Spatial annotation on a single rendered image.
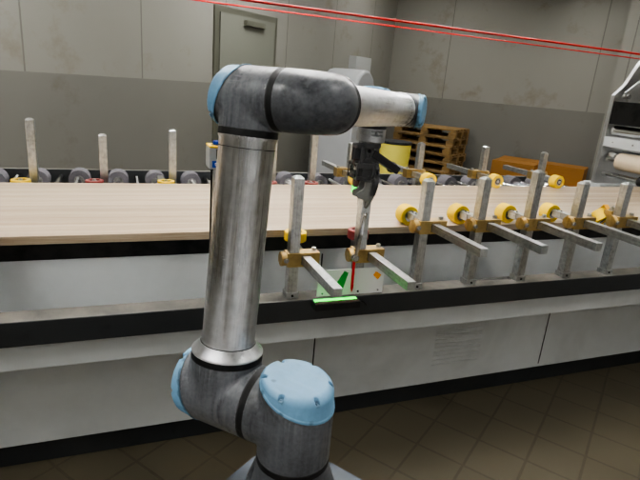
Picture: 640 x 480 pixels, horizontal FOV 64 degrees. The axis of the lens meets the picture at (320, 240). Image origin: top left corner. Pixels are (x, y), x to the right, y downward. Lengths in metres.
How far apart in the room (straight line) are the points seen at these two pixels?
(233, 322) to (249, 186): 0.27
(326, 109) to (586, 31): 8.56
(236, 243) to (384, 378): 1.56
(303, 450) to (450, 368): 1.65
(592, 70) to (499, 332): 7.04
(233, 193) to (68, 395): 1.32
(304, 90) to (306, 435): 0.63
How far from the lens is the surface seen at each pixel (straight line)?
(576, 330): 3.06
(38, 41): 5.33
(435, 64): 9.98
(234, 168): 0.97
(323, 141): 7.73
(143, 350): 1.81
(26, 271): 1.92
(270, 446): 1.06
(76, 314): 1.72
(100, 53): 5.64
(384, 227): 2.04
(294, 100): 0.92
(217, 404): 1.09
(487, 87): 9.64
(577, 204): 2.40
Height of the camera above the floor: 1.43
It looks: 17 degrees down
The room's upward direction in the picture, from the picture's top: 5 degrees clockwise
